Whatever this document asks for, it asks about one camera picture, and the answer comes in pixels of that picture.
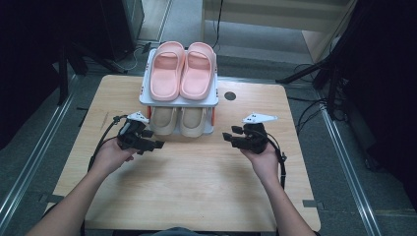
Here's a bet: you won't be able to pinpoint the black metal stand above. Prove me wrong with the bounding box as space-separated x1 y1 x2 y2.
57 42 89 106

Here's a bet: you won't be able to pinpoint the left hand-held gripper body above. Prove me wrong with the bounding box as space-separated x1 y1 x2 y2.
117 111 150 151

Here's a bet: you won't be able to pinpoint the black tripod stand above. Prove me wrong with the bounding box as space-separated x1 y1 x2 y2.
274 48 348 119

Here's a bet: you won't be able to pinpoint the person's blue jeans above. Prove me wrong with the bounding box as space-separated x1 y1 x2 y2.
144 226 230 236

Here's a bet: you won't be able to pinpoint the cream clog shoe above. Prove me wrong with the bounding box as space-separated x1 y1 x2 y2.
179 107 209 138
149 106 180 137

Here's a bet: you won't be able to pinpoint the left hand-held gripper black cable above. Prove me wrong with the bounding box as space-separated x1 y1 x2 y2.
88 114 129 172

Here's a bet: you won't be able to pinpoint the metal floor rail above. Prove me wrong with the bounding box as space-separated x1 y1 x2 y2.
319 104 383 236
0 75 78 224

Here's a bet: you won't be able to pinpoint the person's right hand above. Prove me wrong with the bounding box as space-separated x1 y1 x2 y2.
240 144 281 186

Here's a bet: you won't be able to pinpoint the pink slide slipper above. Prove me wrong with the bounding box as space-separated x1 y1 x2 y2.
179 41 217 101
149 40 187 102

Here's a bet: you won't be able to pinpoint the person's left hand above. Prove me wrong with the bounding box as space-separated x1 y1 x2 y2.
89 139 139 180

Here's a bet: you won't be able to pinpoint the grey tape piece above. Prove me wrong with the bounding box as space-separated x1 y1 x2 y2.
302 199 326 210
38 193 65 205

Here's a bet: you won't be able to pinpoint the black floor cables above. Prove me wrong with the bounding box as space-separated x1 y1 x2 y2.
288 63 328 134

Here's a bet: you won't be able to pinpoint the small black floor box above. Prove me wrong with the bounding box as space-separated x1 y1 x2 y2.
141 40 165 54

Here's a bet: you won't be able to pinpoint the beige wooden ledge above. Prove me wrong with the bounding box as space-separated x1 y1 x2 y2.
201 0 358 63

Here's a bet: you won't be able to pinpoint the white floor cable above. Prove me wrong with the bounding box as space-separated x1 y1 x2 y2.
112 45 141 72

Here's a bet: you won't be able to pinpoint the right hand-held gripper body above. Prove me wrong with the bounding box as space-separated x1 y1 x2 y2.
242 112 279 155

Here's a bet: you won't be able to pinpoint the hanging black cable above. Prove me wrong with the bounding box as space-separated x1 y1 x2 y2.
205 0 224 50

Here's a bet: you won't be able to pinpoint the white two-tier shoe rack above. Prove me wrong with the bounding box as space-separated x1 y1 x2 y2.
139 48 220 137

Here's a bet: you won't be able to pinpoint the dark cabinet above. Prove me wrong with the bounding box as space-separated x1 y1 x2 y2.
97 0 146 62

